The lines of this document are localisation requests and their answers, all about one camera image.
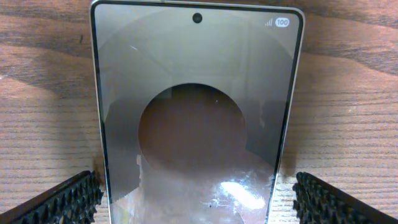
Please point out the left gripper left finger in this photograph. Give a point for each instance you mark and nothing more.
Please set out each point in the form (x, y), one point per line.
(72, 201)

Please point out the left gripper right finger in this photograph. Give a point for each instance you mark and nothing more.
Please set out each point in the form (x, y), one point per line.
(320, 203)

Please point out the Galaxy S25 Ultra smartphone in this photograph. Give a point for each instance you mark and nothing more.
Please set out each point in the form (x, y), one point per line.
(194, 101)

